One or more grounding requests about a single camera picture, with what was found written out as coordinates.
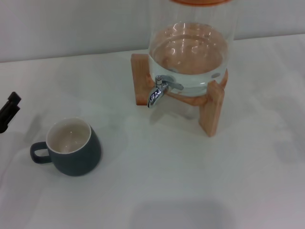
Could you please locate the dark grey ceramic mug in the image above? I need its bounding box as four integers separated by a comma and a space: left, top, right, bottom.
30, 116, 102, 177

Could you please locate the chrome dispenser faucet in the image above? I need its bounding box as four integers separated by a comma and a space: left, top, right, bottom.
147, 74, 184, 109

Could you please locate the wooden dispenser stand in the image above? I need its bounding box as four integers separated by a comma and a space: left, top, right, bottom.
130, 52, 229, 138

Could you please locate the glass water dispenser jar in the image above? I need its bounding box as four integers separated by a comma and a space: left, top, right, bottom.
147, 0, 239, 97

